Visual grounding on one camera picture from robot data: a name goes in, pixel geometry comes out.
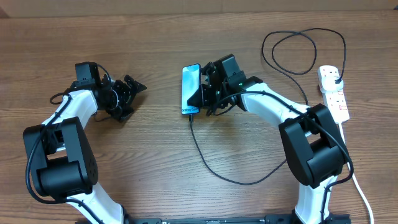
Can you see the white charger plug adapter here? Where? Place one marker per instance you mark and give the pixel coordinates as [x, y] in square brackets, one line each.
[330, 84]

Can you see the Samsung Galaxy smartphone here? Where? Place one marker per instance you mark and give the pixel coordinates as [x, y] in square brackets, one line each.
[190, 83]

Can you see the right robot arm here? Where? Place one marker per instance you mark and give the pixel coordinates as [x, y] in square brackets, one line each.
[314, 149]

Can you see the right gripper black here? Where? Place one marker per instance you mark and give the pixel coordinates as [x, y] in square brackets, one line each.
[203, 97]

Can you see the white power strip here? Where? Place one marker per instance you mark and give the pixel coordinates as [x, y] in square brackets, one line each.
[335, 101]

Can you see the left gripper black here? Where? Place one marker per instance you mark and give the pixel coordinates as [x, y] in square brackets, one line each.
[127, 96]

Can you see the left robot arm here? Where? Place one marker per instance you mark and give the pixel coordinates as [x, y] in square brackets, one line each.
[61, 167]

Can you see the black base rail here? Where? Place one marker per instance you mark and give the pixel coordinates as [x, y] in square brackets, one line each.
[214, 220]

